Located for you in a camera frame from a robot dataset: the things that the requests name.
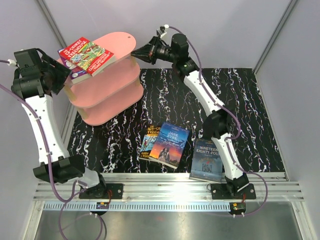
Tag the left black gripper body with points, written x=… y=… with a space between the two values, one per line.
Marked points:
x=57 y=73

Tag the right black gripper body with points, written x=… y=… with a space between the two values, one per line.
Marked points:
x=157 y=52

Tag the purple paperback book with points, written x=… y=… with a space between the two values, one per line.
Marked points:
x=77 y=74

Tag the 13-Storey Treehouse red book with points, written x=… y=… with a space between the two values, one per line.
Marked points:
x=88 y=56

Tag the Jane Eyre blue book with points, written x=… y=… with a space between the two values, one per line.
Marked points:
x=169 y=145

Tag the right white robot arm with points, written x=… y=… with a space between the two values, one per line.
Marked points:
x=217 y=125

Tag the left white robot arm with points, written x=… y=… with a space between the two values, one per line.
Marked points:
x=36 y=78

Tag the black marble table mat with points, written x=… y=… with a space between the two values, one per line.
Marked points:
x=114 y=146

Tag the pink three-tier shelf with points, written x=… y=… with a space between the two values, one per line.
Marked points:
x=100 y=98

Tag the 169-Storey Treehouse black book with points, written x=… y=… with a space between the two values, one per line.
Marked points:
x=148 y=142

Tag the Nineteen Eighty-Four blue book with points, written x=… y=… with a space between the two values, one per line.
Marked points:
x=206 y=162

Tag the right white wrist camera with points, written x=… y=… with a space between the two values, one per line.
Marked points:
x=162 y=31

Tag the slotted white cable duct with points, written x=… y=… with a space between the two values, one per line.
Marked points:
x=138 y=206

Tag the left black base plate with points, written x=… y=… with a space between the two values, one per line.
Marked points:
x=110 y=190

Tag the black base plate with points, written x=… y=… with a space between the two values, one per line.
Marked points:
x=219 y=191
x=110 y=190

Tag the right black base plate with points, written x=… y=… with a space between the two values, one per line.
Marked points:
x=219 y=191

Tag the aluminium rail frame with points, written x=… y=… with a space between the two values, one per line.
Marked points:
x=280 y=202

